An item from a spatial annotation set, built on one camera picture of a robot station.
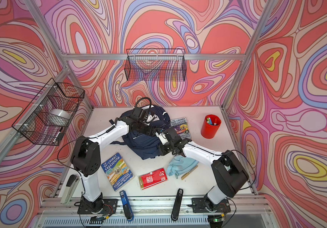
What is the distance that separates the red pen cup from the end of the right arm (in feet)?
1.08

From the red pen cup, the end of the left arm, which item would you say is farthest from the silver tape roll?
the red pen cup

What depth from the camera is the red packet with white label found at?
82 cm

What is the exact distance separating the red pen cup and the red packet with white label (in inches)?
15.8

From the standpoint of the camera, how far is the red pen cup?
3.11 ft

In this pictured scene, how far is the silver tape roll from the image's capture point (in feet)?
2.33
